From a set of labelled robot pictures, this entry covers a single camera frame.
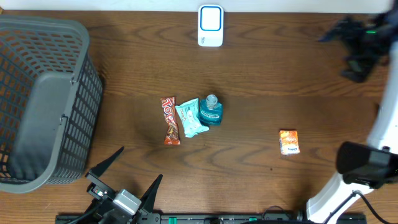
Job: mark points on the blue glass bottle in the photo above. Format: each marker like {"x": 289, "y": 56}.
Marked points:
{"x": 211, "y": 111}

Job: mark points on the red Top candy bar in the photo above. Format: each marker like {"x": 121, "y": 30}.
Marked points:
{"x": 172, "y": 134}

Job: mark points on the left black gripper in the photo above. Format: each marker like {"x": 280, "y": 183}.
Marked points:
{"x": 92, "y": 177}

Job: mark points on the orange small carton box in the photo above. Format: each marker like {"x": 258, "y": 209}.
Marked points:
{"x": 289, "y": 143}

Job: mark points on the white barcode scanner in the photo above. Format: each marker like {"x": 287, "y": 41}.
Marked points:
{"x": 210, "y": 25}

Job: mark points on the grey plastic shopping basket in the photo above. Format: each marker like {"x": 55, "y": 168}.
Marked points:
{"x": 51, "y": 94}

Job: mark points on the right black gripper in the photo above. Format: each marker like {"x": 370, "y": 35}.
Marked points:
{"x": 361, "y": 68}

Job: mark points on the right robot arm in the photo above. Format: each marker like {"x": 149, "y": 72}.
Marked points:
{"x": 362, "y": 168}

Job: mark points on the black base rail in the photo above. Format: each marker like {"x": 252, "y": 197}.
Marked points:
{"x": 156, "y": 218}

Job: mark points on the light blue snack pouch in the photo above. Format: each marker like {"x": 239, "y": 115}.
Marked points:
{"x": 189, "y": 116}

